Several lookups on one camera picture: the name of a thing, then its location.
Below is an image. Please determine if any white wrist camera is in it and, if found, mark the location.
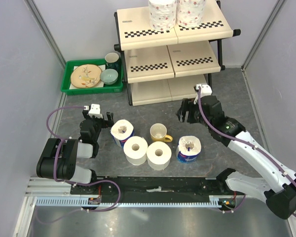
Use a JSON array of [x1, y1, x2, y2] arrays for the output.
[[194, 83, 213, 100], [88, 104, 103, 119]]

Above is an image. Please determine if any plain white paper towel roll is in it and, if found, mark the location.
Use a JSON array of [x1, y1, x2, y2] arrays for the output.
[[147, 141, 172, 170], [123, 136, 148, 166]]

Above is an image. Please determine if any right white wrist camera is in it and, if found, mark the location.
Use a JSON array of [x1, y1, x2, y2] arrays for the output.
[[194, 83, 213, 100]]

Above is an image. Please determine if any blue slotted cable duct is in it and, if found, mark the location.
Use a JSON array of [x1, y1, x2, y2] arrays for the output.
[[36, 197, 235, 208]]

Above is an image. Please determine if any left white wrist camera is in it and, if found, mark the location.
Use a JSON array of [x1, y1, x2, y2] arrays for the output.
[[88, 104, 103, 119]]

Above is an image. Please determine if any floral white paper towel roll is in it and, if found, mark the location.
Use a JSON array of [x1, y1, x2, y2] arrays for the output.
[[176, 0, 206, 28]]

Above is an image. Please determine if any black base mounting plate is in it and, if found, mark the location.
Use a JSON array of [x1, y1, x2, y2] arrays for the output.
[[70, 176, 242, 203]]

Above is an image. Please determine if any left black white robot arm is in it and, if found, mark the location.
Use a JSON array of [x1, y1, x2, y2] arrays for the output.
[[36, 110, 114, 194]]

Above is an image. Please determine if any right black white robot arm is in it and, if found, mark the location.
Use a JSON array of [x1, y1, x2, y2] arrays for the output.
[[176, 95, 296, 220]]

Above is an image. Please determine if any yellow ceramic mug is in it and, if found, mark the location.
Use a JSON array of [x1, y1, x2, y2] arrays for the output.
[[149, 123, 173, 143]]

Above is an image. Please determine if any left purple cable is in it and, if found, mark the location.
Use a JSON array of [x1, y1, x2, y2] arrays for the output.
[[36, 105, 121, 225]]

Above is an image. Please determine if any blue wrapped paper towel roll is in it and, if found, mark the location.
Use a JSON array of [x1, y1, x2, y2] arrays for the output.
[[176, 136, 202, 163], [111, 119, 135, 148]]

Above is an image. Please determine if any purple cable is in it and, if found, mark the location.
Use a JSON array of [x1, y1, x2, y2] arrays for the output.
[[36, 105, 121, 225], [196, 86, 296, 224]]

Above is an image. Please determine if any green plastic tray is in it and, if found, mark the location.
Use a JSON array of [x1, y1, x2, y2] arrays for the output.
[[60, 58, 124, 96]]

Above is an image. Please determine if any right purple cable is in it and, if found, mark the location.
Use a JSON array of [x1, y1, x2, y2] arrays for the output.
[[196, 86, 296, 224]]

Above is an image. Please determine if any floral ceramic plate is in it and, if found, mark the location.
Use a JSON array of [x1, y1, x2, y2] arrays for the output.
[[70, 64, 103, 89]]

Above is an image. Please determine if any dark green mug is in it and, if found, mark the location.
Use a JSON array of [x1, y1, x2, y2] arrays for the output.
[[105, 52, 119, 71]]

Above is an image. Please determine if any light green ceramic bowl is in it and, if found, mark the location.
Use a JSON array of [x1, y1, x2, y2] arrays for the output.
[[100, 69, 118, 85]]

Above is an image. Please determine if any cream three-tier shelf rack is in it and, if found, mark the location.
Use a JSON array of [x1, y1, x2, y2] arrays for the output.
[[114, 0, 241, 106]]

